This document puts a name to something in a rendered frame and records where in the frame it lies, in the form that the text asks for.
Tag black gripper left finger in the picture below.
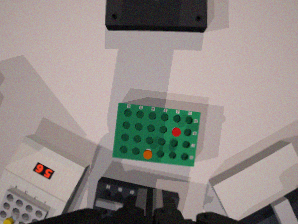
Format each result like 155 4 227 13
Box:
28 188 150 224

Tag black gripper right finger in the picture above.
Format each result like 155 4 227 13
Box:
149 189 247 224

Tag white dry block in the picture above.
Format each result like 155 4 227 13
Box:
0 134 89 224

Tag green tube rack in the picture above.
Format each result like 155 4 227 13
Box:
112 103 201 167

